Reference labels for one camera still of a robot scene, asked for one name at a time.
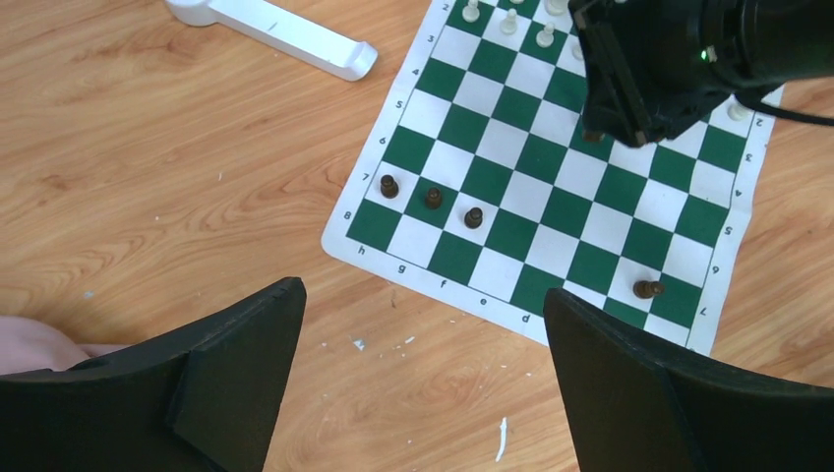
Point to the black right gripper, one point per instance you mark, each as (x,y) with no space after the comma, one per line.
(655,68)

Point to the dark chess piece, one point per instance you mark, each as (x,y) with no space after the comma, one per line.
(473,218)

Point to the green white chess mat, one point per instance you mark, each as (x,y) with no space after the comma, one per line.
(489,113)

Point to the dark pawn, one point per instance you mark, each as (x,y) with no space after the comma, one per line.
(433,198)
(647,289)
(389,187)

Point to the white chess piece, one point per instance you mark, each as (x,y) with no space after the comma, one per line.
(470,12)

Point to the pink cloth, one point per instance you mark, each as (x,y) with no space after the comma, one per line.
(30,345)

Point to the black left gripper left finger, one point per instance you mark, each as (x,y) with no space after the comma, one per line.
(202,397)

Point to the white clothes rack stand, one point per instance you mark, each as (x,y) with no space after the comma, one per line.
(291,34)

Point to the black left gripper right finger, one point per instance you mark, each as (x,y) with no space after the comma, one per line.
(637,402)

